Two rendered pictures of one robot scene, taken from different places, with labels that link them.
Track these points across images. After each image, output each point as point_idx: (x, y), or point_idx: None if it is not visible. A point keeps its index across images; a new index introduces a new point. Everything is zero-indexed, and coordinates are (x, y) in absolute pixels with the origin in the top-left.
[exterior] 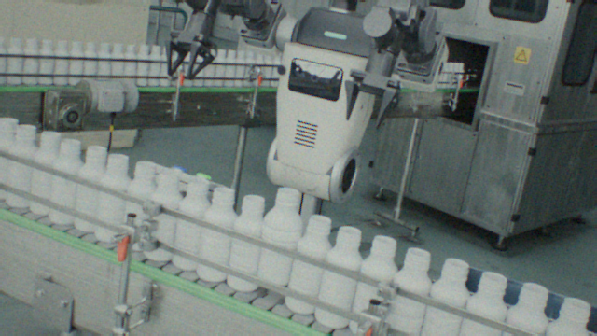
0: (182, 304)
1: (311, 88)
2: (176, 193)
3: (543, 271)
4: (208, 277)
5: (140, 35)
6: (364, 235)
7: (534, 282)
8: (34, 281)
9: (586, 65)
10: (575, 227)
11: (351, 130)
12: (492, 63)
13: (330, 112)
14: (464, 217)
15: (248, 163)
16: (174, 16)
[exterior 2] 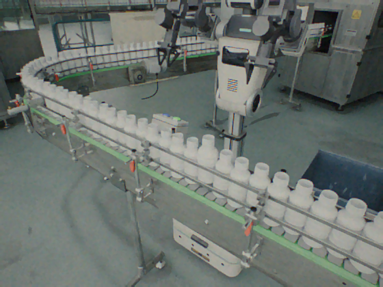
0: (165, 188)
1: (232, 61)
2: (157, 134)
3: (361, 119)
4: (175, 176)
5: None
6: (275, 108)
7: (355, 126)
8: (109, 169)
9: None
10: (379, 96)
11: (255, 81)
12: (339, 21)
13: (243, 73)
14: (322, 97)
15: None
16: None
